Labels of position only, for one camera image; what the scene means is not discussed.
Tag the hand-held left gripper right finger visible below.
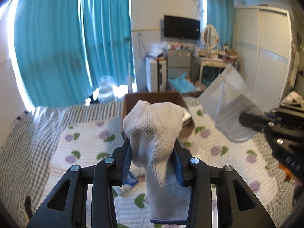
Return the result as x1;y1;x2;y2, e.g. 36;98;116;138
174;138;277;228

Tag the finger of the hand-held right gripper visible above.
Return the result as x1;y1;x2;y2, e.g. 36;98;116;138
238;112;274;134

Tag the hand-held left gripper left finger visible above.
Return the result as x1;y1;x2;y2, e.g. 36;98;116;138
26;140;132;228

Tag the clear plastic zip bag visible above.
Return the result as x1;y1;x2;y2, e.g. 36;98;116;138
197;63;264;143

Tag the white knit glove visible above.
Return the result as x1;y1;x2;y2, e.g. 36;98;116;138
123;101;192;226

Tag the brown cardboard box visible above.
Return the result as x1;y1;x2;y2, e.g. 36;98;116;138
121;91;196;141

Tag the blue and white packet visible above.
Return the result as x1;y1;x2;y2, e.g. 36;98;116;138
123;168;146;188

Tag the white crumpled cloth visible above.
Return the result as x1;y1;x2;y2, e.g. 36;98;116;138
282;91;302;105

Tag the white floral quilt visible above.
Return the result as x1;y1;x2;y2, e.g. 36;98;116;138
47;97;298;228

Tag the white dressing table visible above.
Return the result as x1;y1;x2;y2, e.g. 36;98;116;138
192;52;239;86

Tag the white wardrobe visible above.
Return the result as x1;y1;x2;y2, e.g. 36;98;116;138
234;6;298;105

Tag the clear water bottle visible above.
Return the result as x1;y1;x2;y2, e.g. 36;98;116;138
98;76;116;103

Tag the blue plastic bag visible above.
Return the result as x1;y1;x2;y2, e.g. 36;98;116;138
169;73;203;93

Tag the white storage cabinet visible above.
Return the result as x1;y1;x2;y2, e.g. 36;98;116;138
145;59;168;93

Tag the grey mini fridge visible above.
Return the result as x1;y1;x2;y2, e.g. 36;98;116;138
166;49;192;92

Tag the white oval vanity mirror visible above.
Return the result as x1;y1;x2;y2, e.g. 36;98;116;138
201;23;219;51

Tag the grey checked blanket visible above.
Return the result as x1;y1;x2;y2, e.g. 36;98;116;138
0;100;124;220

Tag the short teal curtain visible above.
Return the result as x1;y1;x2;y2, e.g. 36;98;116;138
203;0;236;51

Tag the crumpled clear plastic bag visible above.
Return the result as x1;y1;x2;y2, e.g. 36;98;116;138
148;41;169;59

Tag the narrow teal curtain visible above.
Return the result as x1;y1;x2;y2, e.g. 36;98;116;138
80;0;137;93

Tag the wide teal curtain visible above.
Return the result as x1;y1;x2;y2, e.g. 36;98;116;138
14;0;93;108

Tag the black wall television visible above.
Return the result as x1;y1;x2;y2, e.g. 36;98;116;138
163;15;201;40

